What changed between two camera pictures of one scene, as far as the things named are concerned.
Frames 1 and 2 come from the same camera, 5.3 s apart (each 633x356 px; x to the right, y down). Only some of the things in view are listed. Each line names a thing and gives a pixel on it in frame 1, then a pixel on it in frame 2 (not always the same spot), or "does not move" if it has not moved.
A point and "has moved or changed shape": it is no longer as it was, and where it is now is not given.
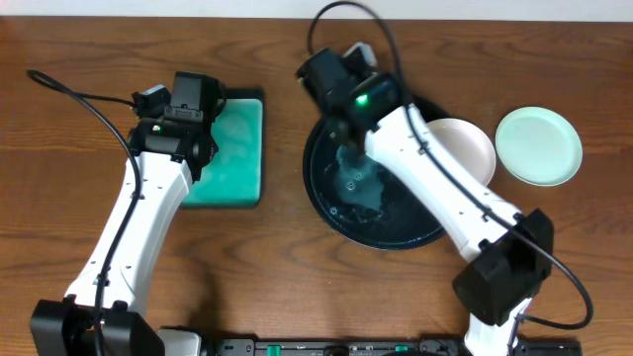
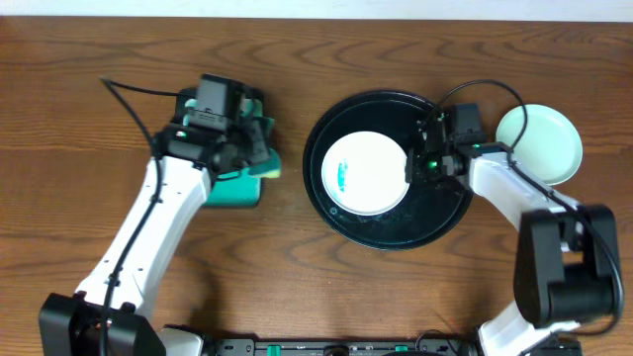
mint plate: x=538 y=145 does not move
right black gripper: x=390 y=82 -> x=413 y=168
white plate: x=467 y=145 has moved or changed shape
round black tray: x=351 y=199 does not move
